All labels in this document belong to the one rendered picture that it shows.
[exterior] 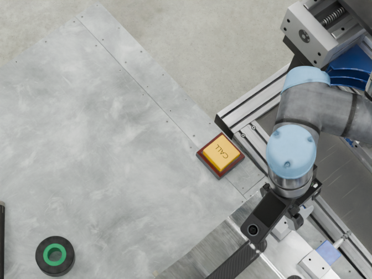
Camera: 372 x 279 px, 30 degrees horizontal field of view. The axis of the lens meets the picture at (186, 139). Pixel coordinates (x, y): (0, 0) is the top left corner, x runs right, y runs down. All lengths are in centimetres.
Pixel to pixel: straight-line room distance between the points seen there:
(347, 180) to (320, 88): 115
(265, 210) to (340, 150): 109
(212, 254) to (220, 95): 119
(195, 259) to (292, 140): 44
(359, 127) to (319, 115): 7
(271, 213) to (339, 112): 23
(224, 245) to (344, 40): 52
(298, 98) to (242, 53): 151
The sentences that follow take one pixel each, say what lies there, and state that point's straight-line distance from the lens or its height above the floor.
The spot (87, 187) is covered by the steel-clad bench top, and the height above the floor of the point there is 80.
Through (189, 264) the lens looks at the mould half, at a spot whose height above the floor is 89.
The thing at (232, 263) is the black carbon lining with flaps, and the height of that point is 88.
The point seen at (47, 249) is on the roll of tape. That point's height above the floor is 83.
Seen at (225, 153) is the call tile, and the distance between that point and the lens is 155.
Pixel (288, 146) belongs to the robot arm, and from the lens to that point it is 108.
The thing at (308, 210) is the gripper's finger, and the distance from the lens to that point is 137.
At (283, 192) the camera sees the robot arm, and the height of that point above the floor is 117.
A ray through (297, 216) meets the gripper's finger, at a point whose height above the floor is 106.
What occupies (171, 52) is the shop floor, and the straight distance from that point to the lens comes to 261.
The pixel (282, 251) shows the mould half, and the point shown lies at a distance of 145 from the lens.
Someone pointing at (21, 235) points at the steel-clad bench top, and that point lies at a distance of 154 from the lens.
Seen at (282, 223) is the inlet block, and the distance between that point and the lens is 140.
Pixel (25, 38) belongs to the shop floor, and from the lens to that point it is 266.
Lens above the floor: 227
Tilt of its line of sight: 68 degrees down
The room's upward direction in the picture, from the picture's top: 11 degrees clockwise
